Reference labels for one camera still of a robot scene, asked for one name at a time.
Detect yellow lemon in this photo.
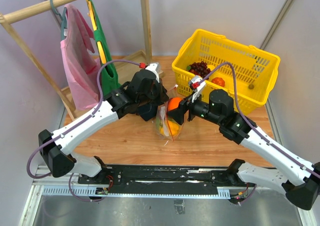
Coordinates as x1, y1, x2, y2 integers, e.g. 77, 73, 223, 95
206, 65, 216, 73

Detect dark navy cloth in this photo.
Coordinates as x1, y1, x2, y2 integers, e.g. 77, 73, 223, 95
136, 103, 158, 121

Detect yellow plastic basket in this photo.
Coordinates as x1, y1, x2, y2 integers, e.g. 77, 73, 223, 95
172, 29, 281, 115

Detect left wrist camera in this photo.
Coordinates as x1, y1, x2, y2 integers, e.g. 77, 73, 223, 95
138, 62, 162, 83

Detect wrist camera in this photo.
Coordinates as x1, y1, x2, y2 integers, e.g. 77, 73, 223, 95
188, 75, 206, 103
138, 62, 162, 83

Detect teal clothes hanger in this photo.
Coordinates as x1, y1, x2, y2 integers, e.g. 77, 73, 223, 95
49, 0, 68, 41

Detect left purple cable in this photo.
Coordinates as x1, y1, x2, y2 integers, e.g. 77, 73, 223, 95
26, 59, 141, 203

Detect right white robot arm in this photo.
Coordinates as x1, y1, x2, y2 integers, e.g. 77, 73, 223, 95
167, 89, 320, 210

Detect green shirt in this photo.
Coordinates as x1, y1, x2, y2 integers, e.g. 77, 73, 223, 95
90, 0, 120, 96

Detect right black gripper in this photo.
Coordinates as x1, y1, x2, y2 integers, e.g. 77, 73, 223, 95
167, 90, 223, 126

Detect clear zip top bag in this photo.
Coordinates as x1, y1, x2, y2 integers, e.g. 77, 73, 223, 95
155, 84, 183, 141

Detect yellow bell pepper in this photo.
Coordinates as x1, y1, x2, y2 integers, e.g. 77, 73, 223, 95
159, 121, 180, 137

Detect purple grape bunch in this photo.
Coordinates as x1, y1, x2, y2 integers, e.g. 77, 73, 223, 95
186, 61, 211, 78

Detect orange tangerines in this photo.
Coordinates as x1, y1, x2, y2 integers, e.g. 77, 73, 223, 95
211, 77, 226, 87

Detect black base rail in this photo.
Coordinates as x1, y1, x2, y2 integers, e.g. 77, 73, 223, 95
77, 164, 247, 196

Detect orange tangerine fruit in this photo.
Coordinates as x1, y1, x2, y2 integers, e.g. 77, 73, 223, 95
167, 97, 182, 111

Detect pink shirt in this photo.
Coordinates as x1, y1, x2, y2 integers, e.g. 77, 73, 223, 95
60, 4, 100, 111

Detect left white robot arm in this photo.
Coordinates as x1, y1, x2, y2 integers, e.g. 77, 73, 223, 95
39, 69, 169, 184

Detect wooden clothes rack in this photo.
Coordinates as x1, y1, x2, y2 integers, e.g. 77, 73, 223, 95
0, 0, 152, 120

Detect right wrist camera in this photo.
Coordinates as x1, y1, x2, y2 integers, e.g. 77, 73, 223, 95
188, 75, 206, 103

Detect yellow clothes hanger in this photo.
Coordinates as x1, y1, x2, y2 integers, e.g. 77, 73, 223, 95
86, 0, 107, 64

